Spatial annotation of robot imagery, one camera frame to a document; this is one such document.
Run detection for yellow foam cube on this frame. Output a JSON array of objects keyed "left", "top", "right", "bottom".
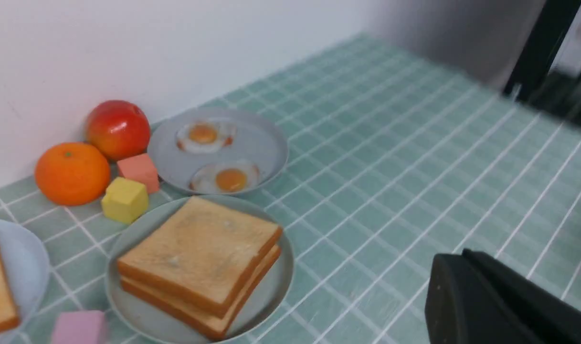
[{"left": 101, "top": 177, "right": 149, "bottom": 224}]

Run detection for grey egg plate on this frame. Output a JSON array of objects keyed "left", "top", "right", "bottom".
[{"left": 147, "top": 107, "right": 289, "bottom": 195}]

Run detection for rear fried egg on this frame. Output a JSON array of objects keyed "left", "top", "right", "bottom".
[{"left": 175, "top": 120, "right": 237, "bottom": 154}]

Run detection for black vertical post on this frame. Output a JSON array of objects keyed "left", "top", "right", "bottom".
[{"left": 502, "top": 0, "right": 581, "bottom": 102}]

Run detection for front fried egg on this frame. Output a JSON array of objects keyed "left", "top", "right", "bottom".
[{"left": 189, "top": 159, "right": 260, "bottom": 194}]

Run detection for fried egg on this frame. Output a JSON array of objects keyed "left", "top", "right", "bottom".
[
  {"left": 175, "top": 120, "right": 237, "bottom": 154},
  {"left": 189, "top": 159, "right": 260, "bottom": 194}
]

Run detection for salmon foam cube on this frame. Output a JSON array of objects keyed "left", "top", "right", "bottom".
[{"left": 116, "top": 154, "right": 160, "bottom": 194}]

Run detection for red tomato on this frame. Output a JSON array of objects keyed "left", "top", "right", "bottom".
[{"left": 85, "top": 99, "right": 151, "bottom": 161}]

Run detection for green centre plate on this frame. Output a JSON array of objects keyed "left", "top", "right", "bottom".
[{"left": 104, "top": 198, "right": 295, "bottom": 344}]

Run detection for light blue bread plate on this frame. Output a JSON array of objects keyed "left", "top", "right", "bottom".
[{"left": 0, "top": 220, "right": 52, "bottom": 344}]

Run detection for orange fruit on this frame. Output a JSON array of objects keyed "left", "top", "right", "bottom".
[{"left": 33, "top": 142, "right": 111, "bottom": 206}]

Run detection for pink foam cube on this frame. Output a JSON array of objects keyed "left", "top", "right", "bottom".
[{"left": 51, "top": 311, "right": 108, "bottom": 344}]

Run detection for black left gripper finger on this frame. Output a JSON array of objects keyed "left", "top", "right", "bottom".
[{"left": 425, "top": 249, "right": 581, "bottom": 344}]

